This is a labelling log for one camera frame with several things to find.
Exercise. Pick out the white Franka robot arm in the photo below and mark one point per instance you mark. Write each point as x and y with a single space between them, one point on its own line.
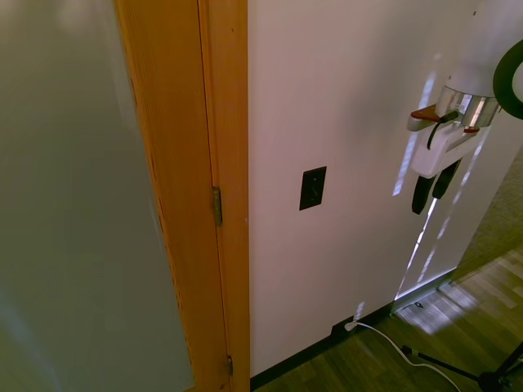
470 49

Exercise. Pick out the brass door hinge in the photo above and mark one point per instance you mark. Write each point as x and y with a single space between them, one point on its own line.
217 206
230 365

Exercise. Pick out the black baseboard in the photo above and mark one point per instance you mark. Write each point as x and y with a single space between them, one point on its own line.
327 347

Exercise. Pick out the black wall light switch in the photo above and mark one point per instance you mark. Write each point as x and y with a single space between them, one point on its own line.
312 188

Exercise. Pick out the wooden door frame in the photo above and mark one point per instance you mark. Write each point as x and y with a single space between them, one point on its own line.
192 196

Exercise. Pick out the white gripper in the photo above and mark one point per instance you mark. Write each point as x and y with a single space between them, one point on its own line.
438 150

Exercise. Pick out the white door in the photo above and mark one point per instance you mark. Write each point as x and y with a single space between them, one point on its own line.
77 196

